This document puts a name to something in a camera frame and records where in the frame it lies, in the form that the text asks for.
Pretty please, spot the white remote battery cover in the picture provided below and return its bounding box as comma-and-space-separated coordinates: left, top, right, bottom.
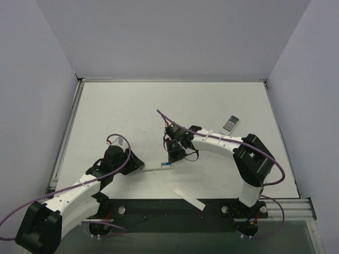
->
173, 188, 206, 211

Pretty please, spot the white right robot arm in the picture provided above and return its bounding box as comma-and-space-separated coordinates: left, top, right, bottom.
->
163, 124, 274, 207

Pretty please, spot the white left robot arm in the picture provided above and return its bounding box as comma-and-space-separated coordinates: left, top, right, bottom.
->
15, 146, 145, 253

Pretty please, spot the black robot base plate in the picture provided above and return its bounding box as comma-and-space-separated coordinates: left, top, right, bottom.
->
43, 194, 270, 238

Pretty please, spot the small grey remote control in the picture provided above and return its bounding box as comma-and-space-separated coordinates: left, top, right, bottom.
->
220, 115, 239, 136

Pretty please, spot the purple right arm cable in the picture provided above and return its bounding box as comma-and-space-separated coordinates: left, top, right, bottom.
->
156, 109, 287, 240

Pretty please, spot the long white remote control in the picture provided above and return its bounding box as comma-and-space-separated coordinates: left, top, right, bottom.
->
141, 162, 174, 171

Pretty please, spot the aluminium table edge rail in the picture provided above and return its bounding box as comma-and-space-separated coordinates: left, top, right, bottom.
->
48, 79, 84, 190

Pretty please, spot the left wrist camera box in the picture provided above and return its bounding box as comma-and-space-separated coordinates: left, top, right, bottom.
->
106, 137, 124, 147

